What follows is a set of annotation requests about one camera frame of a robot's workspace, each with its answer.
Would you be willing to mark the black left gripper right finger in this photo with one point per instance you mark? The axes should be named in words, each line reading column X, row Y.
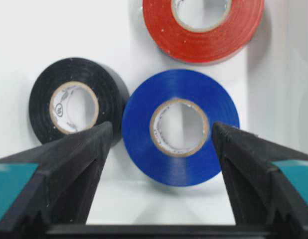
column 267, row 185

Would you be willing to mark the red tape roll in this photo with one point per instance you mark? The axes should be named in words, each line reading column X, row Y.
column 212, row 44

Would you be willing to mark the blue tape roll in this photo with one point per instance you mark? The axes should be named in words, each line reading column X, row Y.
column 167, row 126

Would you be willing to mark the white plastic tray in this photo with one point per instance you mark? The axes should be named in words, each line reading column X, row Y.
column 267, row 80

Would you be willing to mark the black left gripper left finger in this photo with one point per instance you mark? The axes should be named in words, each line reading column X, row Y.
column 46, row 192

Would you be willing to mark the black tape roll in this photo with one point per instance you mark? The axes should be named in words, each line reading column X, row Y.
column 76, row 94

